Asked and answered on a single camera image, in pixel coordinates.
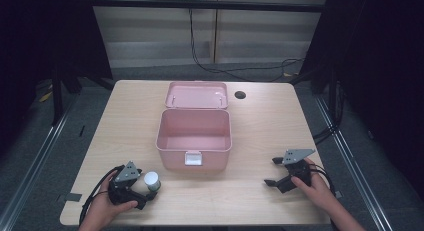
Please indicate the person's left hand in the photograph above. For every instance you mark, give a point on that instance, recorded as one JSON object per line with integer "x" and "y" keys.
{"x": 100, "y": 207}

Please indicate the black horizontal bar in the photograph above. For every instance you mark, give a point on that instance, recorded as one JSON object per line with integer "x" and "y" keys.
{"x": 206, "y": 5}

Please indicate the grey tape piece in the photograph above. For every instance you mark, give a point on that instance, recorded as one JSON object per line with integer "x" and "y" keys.
{"x": 73, "y": 197}

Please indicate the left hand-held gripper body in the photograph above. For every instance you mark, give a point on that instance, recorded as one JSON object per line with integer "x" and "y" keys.
{"x": 125, "y": 173}

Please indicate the black curtain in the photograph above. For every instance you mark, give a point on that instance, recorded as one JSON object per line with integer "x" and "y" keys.
{"x": 40, "y": 41}
{"x": 380, "y": 57}

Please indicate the black metal stand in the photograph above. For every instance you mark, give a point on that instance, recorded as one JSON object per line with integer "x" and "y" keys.
{"x": 57, "y": 94}

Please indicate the person's right hand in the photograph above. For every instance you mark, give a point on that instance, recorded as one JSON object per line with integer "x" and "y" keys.
{"x": 316, "y": 187}

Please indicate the round black table grommet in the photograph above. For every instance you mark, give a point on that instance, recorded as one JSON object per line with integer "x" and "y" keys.
{"x": 240, "y": 94}

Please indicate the metal floor rail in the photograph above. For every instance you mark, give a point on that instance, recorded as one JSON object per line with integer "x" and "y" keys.
{"x": 353, "y": 167}
{"x": 33, "y": 164}

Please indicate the pink plastic storage box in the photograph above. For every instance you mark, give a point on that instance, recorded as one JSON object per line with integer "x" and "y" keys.
{"x": 195, "y": 131}

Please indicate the yellow floor tape piece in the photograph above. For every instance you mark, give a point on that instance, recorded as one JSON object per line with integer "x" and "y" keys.
{"x": 45, "y": 96}

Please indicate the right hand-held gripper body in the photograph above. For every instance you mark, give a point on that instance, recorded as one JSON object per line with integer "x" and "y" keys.
{"x": 296, "y": 162}

